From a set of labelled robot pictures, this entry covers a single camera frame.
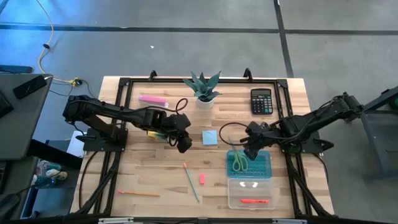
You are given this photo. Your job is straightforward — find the orange highlighter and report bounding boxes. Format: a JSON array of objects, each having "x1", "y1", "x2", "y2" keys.
[{"x1": 239, "y1": 198, "x2": 270, "y2": 204}]

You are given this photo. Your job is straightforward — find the orange pencil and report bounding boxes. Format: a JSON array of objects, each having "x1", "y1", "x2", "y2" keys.
[{"x1": 117, "y1": 190, "x2": 161, "y2": 197}]

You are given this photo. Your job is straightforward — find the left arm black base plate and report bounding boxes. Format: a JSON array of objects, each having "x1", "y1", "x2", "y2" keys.
[{"x1": 76, "y1": 127, "x2": 129, "y2": 152}]

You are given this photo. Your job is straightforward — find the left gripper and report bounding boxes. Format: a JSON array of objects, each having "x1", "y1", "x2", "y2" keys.
[{"x1": 164, "y1": 113, "x2": 193, "y2": 154}]

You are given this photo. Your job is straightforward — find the grey side table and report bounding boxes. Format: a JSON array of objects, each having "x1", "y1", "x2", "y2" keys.
[{"x1": 0, "y1": 73, "x2": 53, "y2": 161}]

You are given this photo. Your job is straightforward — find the pile of colourful items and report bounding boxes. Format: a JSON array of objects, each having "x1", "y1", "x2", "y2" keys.
[{"x1": 30, "y1": 159, "x2": 69, "y2": 190}]

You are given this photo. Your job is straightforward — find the black metal stand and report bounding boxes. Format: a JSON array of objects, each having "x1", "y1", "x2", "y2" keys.
[{"x1": 360, "y1": 85, "x2": 398, "y2": 183}]

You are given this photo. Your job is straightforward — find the yellow floor cable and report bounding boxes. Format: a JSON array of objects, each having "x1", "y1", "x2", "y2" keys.
[{"x1": 34, "y1": 0, "x2": 78, "y2": 86}]

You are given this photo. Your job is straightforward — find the black aluminium table frame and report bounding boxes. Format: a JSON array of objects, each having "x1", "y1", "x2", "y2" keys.
[{"x1": 74, "y1": 67, "x2": 335, "y2": 218}]

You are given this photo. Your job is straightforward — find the potted plant white pot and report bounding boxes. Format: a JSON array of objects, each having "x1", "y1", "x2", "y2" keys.
[{"x1": 182, "y1": 70, "x2": 223, "y2": 110}]

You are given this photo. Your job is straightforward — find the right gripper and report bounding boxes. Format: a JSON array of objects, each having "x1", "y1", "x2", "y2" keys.
[{"x1": 239, "y1": 121, "x2": 274, "y2": 161}]

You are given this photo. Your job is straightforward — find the blue sticky note pad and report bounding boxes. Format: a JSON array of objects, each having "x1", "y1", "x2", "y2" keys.
[{"x1": 201, "y1": 129, "x2": 219, "y2": 146}]

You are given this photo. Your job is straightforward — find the yellow green crayon box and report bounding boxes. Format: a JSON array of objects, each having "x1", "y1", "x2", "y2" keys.
[{"x1": 147, "y1": 130, "x2": 170, "y2": 142}]

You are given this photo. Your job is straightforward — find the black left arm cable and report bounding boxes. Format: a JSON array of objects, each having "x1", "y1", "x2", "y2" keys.
[{"x1": 133, "y1": 97, "x2": 190, "y2": 115}]

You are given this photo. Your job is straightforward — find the green handled scissors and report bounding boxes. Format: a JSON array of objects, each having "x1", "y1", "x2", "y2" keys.
[{"x1": 228, "y1": 136, "x2": 249, "y2": 172}]

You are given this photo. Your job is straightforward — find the green pencil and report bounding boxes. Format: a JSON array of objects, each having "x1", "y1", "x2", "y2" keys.
[{"x1": 183, "y1": 162, "x2": 201, "y2": 204}]

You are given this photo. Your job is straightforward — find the white paper sheet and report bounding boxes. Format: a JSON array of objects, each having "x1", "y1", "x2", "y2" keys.
[{"x1": 67, "y1": 130, "x2": 88, "y2": 158}]

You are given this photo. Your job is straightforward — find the black calculator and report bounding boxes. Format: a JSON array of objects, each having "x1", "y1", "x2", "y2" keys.
[{"x1": 250, "y1": 88, "x2": 274, "y2": 115}]

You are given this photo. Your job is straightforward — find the blue storage bin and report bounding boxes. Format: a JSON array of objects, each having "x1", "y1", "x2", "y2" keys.
[{"x1": 20, "y1": 185, "x2": 35, "y2": 218}]

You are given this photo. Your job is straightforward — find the black smartphone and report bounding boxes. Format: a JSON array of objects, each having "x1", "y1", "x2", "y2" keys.
[{"x1": 12, "y1": 74, "x2": 48, "y2": 100}]

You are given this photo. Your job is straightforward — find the pink highlighter pack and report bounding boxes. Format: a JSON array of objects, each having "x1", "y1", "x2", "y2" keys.
[{"x1": 138, "y1": 95, "x2": 170, "y2": 109}]

